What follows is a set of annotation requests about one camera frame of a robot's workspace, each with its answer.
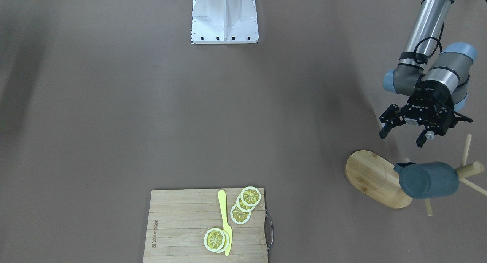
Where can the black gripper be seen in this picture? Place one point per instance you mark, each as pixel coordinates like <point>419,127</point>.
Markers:
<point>429,99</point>

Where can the dark teal mug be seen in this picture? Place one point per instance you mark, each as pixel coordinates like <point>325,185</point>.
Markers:
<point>427,180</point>

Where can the wooden cutting board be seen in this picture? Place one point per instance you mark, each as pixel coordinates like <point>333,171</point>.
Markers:
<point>179,219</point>

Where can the wooden cup storage rack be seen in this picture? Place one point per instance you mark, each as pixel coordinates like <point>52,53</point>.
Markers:
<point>375,177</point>

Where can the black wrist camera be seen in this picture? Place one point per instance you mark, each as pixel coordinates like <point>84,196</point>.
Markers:
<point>457,117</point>

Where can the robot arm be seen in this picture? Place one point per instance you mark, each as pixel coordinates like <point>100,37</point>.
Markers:
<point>434,78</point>

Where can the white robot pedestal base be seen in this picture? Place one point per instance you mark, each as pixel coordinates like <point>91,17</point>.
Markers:
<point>224,22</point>

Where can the yellow plastic knife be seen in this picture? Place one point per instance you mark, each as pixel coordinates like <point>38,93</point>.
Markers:
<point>222,199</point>

